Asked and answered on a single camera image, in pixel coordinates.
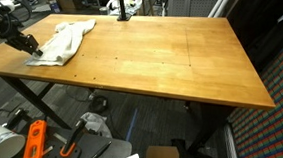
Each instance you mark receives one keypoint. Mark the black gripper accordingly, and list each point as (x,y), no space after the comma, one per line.
(17,40)

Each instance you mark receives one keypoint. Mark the white cloth towel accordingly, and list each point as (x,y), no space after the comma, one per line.
(64,40)

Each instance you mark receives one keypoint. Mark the white crumpled cloth pile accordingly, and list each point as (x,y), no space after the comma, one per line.
(126,6)

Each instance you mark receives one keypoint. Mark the brown cardboard carton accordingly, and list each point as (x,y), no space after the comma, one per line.
(66,2)

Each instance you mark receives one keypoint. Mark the silver metal bar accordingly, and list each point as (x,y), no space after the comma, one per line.
(58,137)

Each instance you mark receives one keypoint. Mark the orange level tool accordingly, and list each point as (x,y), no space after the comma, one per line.
(34,141)

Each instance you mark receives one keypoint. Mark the black vertical pole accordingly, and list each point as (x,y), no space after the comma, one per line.
(121,2)

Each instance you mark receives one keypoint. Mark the white plastic bag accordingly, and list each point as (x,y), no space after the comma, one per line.
(96,122)

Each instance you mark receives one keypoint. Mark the white bucket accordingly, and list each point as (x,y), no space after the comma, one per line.
(0,142)

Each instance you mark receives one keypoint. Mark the black tool board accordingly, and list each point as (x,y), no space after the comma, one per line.
(76,151)

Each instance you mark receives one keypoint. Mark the blue floor tape strip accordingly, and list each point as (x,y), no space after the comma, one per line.
(131,125)

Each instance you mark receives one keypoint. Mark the white pegboard panel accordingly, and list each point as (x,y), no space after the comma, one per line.
(193,2)

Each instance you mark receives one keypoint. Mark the white poles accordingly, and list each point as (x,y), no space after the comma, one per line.
(220,4)

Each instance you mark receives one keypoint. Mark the black curtain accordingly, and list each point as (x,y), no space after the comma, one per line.
(258,30)

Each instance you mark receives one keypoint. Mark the black table leg frame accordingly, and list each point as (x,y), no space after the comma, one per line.
(36,102)

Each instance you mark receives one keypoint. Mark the silver aluminium rail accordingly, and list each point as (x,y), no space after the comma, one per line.
(233,152)

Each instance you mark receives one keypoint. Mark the colourful woven wall curtain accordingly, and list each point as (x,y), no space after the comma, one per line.
(271,131)

